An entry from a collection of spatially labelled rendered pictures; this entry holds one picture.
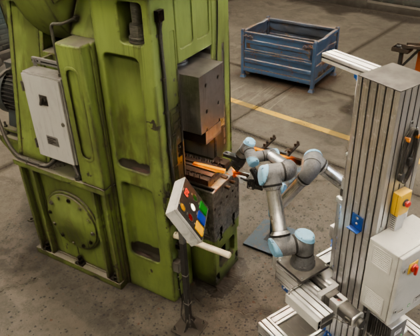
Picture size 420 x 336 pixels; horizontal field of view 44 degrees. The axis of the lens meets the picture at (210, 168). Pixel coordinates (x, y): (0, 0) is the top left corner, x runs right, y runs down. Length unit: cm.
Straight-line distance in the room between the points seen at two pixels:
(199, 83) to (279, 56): 423
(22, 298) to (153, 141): 183
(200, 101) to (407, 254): 149
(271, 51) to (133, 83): 437
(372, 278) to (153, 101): 159
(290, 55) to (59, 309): 464
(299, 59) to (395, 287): 484
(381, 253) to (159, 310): 191
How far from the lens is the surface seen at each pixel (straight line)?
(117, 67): 328
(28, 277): 458
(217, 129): 352
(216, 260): 400
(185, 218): 302
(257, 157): 334
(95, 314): 412
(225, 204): 380
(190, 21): 329
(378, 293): 295
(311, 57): 714
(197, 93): 323
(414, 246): 280
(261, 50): 748
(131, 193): 373
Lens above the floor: 298
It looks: 32 degrees down
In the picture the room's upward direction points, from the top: 2 degrees counter-clockwise
